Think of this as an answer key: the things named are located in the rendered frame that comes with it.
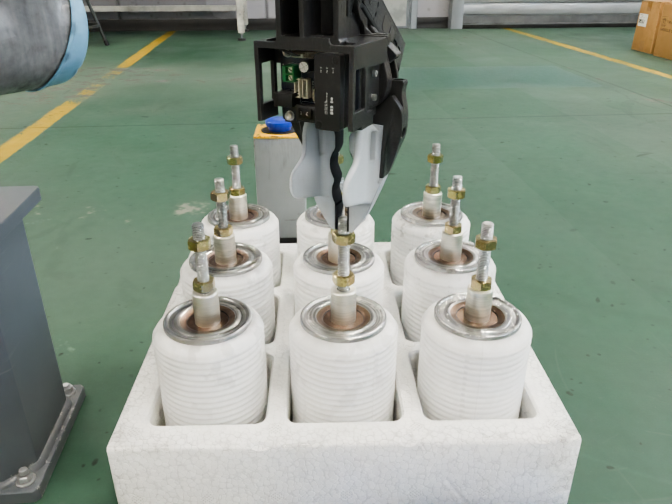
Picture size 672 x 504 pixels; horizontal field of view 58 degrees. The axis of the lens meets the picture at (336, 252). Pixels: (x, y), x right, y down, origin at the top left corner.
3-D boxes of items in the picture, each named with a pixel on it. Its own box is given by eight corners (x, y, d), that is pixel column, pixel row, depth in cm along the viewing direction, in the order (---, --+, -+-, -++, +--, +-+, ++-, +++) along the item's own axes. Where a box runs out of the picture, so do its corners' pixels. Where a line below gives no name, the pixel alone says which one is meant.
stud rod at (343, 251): (350, 296, 52) (350, 215, 49) (348, 302, 52) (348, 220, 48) (338, 295, 53) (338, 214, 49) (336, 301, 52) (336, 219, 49)
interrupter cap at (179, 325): (167, 356, 49) (166, 348, 48) (160, 309, 55) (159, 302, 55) (259, 339, 51) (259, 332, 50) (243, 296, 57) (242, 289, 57)
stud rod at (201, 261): (201, 301, 52) (192, 221, 49) (212, 301, 52) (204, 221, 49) (199, 307, 52) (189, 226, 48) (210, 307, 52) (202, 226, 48)
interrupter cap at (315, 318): (404, 327, 52) (404, 320, 52) (332, 357, 48) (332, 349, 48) (352, 291, 58) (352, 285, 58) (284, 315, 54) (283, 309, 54)
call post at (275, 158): (263, 328, 97) (252, 138, 84) (267, 306, 104) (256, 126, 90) (308, 328, 97) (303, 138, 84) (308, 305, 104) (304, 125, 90)
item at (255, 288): (266, 365, 77) (259, 235, 69) (289, 413, 69) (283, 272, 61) (190, 383, 74) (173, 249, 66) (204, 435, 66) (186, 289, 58)
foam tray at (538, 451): (136, 595, 56) (104, 448, 49) (205, 351, 92) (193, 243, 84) (550, 583, 58) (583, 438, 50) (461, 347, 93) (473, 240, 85)
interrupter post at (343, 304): (362, 323, 53) (363, 290, 51) (339, 332, 52) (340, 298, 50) (346, 311, 55) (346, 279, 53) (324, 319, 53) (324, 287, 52)
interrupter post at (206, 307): (195, 333, 51) (191, 299, 50) (192, 319, 54) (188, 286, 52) (224, 328, 52) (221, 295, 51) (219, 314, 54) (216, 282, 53)
